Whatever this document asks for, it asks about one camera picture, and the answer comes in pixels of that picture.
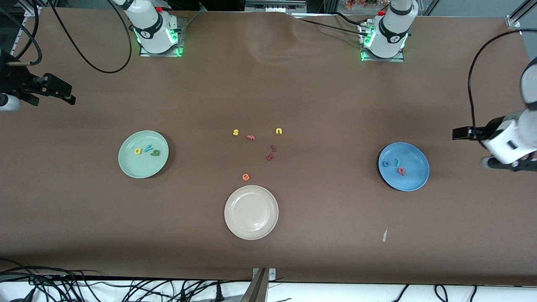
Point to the blue plate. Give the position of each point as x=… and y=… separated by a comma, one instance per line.
x=415, y=180

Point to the green plate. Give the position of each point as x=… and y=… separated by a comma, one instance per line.
x=134, y=167

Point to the brown table cover sheet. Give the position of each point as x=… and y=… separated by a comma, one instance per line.
x=84, y=235

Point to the aluminium profile bar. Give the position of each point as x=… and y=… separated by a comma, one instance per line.
x=254, y=291

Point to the aluminium table edge rail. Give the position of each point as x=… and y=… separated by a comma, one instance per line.
x=18, y=42

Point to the pink foam letter b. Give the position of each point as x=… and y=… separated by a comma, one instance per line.
x=401, y=170

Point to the beige plate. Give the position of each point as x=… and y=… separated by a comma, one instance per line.
x=251, y=212

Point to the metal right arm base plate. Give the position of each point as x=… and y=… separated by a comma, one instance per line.
x=159, y=55

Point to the metal corner bracket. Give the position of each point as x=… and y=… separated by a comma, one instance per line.
x=272, y=274

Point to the aluminium frame profile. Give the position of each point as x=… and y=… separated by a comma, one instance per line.
x=514, y=20

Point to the grey metal equipment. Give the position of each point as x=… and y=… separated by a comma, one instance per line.
x=268, y=6

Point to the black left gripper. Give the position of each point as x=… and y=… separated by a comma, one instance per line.
x=486, y=131

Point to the orange flower decoration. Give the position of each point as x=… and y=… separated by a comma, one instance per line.
x=361, y=3

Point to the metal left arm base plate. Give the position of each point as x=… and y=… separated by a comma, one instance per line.
x=384, y=60

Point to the grey tape scrap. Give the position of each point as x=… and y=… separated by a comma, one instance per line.
x=384, y=235

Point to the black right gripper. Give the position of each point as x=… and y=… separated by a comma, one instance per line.
x=16, y=80

